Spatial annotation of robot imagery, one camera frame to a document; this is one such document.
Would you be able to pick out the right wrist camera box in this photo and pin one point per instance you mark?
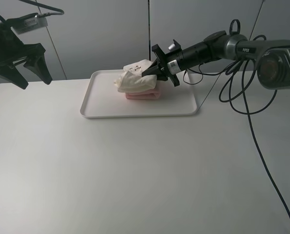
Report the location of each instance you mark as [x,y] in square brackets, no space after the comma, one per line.
[175,46]

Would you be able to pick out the white rectangular plastic tray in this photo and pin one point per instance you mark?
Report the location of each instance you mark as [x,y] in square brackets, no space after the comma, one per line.
[102,100]

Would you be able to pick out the pink towel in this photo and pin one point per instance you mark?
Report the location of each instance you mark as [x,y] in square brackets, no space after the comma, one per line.
[145,95]

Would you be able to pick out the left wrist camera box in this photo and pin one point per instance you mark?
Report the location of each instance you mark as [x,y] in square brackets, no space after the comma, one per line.
[27,23]

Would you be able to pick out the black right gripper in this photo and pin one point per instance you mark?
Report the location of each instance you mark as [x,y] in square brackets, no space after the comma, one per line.
[168,65]

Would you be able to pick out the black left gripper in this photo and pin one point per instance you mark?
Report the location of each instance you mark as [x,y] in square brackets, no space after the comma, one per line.
[14,52]

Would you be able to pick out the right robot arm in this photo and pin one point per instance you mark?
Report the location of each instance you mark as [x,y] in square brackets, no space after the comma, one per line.
[271,57]

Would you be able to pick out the cream white towel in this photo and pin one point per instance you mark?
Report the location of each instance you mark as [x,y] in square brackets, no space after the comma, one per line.
[131,79]

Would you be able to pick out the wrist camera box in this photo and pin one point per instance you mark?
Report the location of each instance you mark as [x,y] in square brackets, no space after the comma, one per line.
[27,23]
[175,46]

